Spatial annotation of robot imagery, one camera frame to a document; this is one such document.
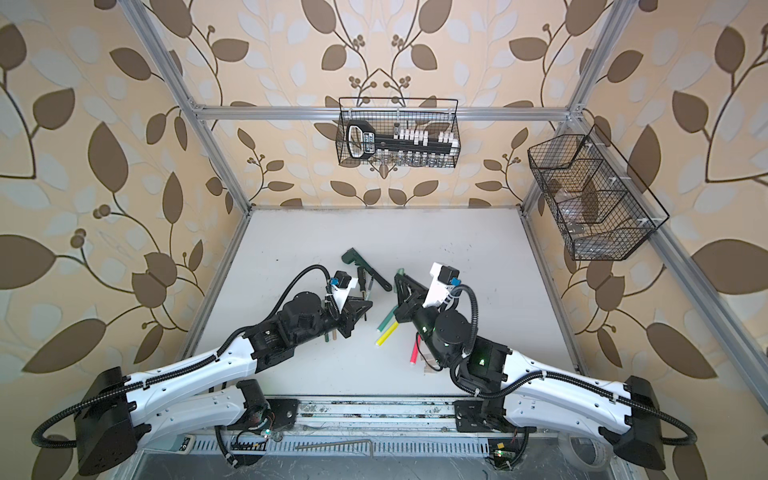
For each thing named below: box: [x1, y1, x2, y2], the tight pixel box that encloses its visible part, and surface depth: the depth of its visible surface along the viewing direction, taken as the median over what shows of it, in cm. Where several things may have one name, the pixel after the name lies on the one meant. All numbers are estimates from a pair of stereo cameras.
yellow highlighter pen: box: [376, 321, 399, 346], surface depth 90 cm
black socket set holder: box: [346, 120, 459, 161], surface depth 84 cm
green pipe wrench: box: [341, 248, 393, 292], surface depth 107 cm
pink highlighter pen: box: [410, 334, 421, 364], surface depth 86 cm
